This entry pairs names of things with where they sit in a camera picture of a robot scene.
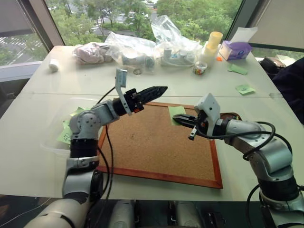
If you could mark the clear bag with power strip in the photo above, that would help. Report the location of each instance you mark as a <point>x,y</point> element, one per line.
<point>175,45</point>

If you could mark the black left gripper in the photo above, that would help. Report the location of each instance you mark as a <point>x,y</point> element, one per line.
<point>133,101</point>

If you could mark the clear jar of pushpins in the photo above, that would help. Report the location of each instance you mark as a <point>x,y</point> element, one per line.
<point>200,69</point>

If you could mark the green sticky note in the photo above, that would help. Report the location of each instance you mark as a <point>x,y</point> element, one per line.
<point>63,137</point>
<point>178,111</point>
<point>245,89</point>
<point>237,69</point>
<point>77,111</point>
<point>66,124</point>

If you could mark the wood-framed cork board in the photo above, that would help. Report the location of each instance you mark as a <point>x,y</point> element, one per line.
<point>154,147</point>

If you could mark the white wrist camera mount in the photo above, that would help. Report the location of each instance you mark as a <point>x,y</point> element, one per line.
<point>210,107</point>
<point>120,77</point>

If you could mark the grey rounded shape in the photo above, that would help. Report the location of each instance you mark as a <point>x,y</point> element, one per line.
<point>122,213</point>

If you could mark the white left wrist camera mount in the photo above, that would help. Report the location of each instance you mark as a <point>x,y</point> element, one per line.
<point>120,77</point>

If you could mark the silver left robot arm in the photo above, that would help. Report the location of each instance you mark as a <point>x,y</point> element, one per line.
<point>83,123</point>

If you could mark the person in dark clothes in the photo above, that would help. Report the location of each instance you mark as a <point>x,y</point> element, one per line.
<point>291,90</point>

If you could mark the clear plastic box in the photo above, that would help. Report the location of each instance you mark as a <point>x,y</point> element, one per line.
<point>53,147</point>

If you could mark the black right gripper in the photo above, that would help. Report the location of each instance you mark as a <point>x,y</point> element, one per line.
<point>201,123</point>

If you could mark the pale yellow stacked cups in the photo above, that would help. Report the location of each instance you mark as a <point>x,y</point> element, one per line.
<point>212,44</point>

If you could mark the clear bag with grey parts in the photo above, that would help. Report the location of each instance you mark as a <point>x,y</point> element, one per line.
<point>133,52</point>

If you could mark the purple tissue box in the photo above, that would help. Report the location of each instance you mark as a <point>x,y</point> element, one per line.
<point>235,51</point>

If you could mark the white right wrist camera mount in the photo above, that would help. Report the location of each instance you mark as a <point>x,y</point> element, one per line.
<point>210,107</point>

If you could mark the plastic bag with pink contents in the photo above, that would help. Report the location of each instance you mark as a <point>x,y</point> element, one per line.
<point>91,53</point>

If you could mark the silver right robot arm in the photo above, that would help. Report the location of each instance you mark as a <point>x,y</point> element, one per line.
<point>273,156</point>

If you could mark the white tape roll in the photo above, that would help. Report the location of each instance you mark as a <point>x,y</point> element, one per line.
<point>54,64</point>

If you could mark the small orange object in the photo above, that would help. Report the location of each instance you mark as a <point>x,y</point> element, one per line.
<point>219,59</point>

